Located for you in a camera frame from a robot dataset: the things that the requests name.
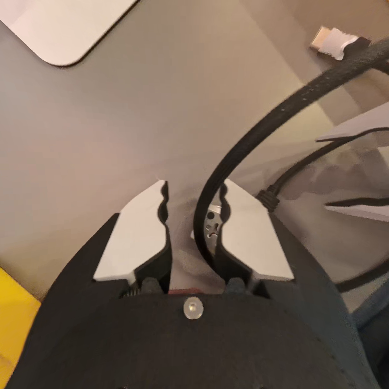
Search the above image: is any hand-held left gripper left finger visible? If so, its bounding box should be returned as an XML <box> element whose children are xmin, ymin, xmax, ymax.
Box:
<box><xmin>93</xmin><ymin>180</ymin><xmax>173</xmax><ymax>287</ymax></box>

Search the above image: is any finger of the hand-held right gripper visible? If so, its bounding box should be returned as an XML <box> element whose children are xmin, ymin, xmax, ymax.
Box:
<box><xmin>325</xmin><ymin>197</ymin><xmax>389</xmax><ymax>222</ymax></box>
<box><xmin>315</xmin><ymin>101</ymin><xmax>389</xmax><ymax>143</ymax></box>

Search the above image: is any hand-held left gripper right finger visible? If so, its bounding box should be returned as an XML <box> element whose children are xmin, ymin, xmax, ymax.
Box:
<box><xmin>214</xmin><ymin>179</ymin><xmax>295</xmax><ymax>293</ymax></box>

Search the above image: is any white hdmi switch box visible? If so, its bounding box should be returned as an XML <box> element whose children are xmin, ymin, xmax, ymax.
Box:
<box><xmin>190</xmin><ymin>204</ymin><xmax>224</xmax><ymax>247</ymax></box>

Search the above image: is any yellow plastic bin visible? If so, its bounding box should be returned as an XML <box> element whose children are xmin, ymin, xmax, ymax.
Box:
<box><xmin>0</xmin><ymin>267</ymin><xmax>42</xmax><ymax>381</ymax></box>

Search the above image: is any person's jeans leg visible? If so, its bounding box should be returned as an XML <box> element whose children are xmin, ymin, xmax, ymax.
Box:
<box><xmin>352</xmin><ymin>284</ymin><xmax>389</xmax><ymax>389</ymax></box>

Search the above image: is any white tablet stand base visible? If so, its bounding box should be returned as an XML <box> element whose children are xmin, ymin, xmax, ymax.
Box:
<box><xmin>0</xmin><ymin>0</ymin><xmax>141</xmax><ymax>67</ymax></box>

